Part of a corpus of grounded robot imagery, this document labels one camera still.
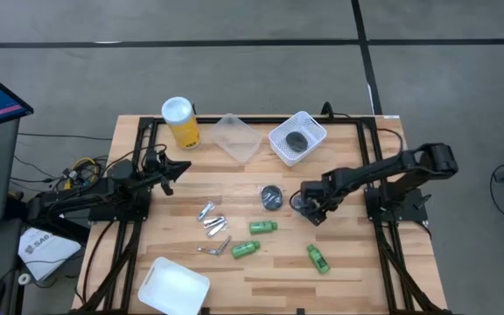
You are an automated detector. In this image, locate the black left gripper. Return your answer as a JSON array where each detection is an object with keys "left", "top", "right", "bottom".
[{"left": 143, "top": 149, "right": 192, "bottom": 185}]

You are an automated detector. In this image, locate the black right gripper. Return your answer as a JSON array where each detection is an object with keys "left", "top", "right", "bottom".
[{"left": 298, "top": 169, "right": 337, "bottom": 228}]

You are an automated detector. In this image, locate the green travel bottle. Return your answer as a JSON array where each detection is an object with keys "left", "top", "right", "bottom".
[
  {"left": 230, "top": 240, "right": 262, "bottom": 260},
  {"left": 306, "top": 243, "right": 332, "bottom": 276},
  {"left": 248, "top": 220, "right": 279, "bottom": 235}
]

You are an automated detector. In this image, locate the black round compact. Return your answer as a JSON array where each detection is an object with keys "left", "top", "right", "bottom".
[
  {"left": 258, "top": 184, "right": 285, "bottom": 212},
  {"left": 285, "top": 130, "right": 310, "bottom": 154}
]

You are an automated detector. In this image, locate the yellow canister with white lid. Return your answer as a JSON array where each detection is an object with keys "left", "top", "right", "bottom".
[{"left": 160, "top": 95, "right": 202, "bottom": 151}]

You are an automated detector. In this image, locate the clear plastic container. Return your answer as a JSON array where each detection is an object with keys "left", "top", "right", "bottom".
[{"left": 210, "top": 112, "right": 263, "bottom": 165}]

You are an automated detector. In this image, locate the white mesh basket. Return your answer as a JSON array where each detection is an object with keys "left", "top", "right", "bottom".
[{"left": 268, "top": 110, "right": 328, "bottom": 168}]

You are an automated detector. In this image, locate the white plastic tray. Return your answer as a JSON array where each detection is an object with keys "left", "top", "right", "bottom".
[{"left": 136, "top": 255, "right": 212, "bottom": 315}]

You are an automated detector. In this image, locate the white printed paper booklet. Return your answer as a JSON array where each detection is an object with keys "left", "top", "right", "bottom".
[{"left": 17, "top": 226, "right": 82, "bottom": 282}]

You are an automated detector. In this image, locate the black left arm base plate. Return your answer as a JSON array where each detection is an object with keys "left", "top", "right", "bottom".
[{"left": 87, "top": 185, "right": 152, "bottom": 223}]

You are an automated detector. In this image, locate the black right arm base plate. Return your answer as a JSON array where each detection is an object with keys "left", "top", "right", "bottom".
[{"left": 363, "top": 186, "right": 429, "bottom": 223}]

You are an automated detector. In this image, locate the black aluminium table frame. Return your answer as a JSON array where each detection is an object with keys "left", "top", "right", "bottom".
[{"left": 74, "top": 114, "right": 452, "bottom": 315}]

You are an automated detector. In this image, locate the black power cable with plug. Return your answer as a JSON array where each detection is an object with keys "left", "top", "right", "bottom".
[{"left": 320, "top": 101, "right": 404, "bottom": 154}]

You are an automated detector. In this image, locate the yellow cable bundle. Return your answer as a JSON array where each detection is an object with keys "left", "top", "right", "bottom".
[{"left": 61, "top": 156, "right": 104, "bottom": 192}]

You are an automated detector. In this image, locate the thin black floor cable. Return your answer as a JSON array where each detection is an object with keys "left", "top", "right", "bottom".
[{"left": 17, "top": 132, "right": 113, "bottom": 142}]

